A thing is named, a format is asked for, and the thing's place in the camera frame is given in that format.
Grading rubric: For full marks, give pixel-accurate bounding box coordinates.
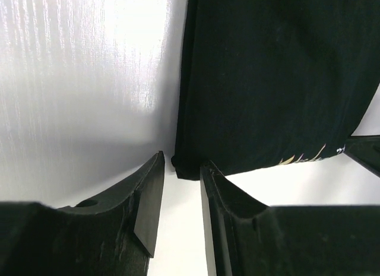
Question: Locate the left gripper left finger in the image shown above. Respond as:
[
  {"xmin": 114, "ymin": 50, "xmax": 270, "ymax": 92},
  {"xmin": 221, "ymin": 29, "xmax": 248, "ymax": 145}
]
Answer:
[{"xmin": 1, "ymin": 152, "xmax": 165, "ymax": 275}]

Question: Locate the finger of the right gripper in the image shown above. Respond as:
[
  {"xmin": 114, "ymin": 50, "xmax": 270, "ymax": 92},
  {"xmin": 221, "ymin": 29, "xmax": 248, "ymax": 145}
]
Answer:
[{"xmin": 345, "ymin": 135, "xmax": 380, "ymax": 177}]

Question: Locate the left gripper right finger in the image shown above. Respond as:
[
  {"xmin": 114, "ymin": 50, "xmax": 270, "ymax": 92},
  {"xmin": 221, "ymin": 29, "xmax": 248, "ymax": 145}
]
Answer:
[{"xmin": 200, "ymin": 162, "xmax": 379, "ymax": 275}]

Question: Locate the black t-shirt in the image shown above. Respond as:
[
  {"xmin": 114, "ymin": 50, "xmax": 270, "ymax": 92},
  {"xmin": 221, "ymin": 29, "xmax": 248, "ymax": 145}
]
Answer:
[{"xmin": 172, "ymin": 0, "xmax": 379, "ymax": 180}]

